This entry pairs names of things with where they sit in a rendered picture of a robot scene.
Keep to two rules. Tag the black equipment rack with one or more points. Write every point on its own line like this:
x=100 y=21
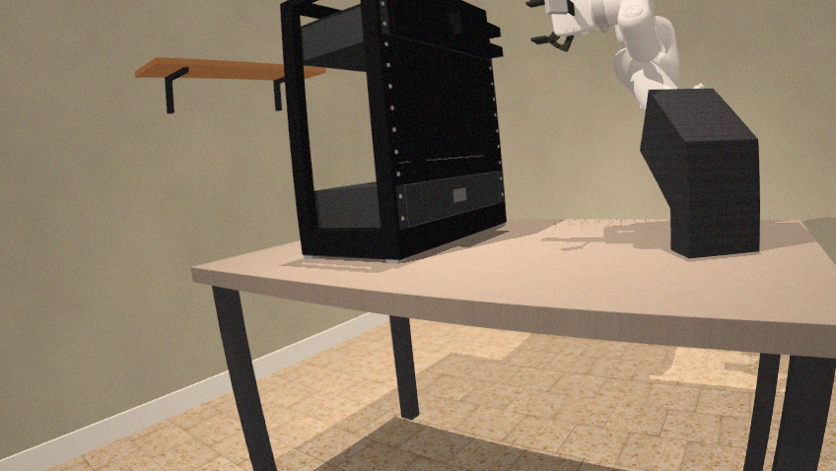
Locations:
x=424 y=87

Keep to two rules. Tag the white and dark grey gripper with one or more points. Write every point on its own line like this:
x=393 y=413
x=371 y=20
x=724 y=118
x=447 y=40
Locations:
x=568 y=26

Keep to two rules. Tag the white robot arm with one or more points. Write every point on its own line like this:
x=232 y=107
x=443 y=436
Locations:
x=637 y=29

